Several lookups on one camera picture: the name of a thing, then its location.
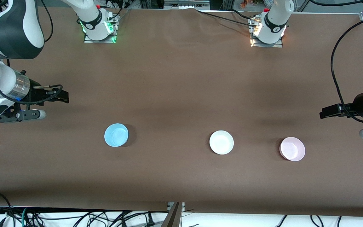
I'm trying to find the light blue bowl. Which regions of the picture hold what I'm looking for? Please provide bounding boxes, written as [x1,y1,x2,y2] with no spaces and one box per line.
[104,123,129,148]

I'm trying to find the brown table cover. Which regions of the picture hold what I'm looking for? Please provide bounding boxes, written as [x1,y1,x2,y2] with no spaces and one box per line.
[0,6,363,218]

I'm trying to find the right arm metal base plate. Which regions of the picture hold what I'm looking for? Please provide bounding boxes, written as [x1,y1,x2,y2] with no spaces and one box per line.
[84,14,118,44]

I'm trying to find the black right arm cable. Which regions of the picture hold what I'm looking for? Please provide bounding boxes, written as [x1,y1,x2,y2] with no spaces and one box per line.
[0,0,64,105]

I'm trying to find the pink bowl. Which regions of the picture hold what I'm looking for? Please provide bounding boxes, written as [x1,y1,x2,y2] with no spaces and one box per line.
[279,137,306,162]

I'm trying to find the aluminium frame post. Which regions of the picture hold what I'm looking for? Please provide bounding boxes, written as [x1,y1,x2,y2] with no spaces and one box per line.
[162,202,185,227]

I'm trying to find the short black table cable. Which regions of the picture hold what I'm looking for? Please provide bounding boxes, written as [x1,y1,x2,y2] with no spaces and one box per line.
[231,9,253,19]

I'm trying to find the thick black overhead cable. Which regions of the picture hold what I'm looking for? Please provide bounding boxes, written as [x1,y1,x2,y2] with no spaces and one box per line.
[309,0,363,7]

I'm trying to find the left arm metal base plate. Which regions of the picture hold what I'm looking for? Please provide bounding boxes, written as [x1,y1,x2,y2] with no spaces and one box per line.
[249,17,283,48]

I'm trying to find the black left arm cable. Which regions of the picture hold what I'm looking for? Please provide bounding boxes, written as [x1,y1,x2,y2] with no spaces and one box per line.
[331,19,363,124]

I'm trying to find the long black table cable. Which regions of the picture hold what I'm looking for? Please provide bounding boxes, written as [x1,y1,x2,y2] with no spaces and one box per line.
[197,10,257,27]

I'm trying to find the white bowl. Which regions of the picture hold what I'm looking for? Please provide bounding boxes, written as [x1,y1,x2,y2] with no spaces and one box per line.
[209,130,234,155]

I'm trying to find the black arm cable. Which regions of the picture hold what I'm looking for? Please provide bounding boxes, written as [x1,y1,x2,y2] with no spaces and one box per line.
[0,0,64,105]
[331,19,363,124]

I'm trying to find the grey metal rail box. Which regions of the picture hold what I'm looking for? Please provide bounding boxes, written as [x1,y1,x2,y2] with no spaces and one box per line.
[164,0,210,9]

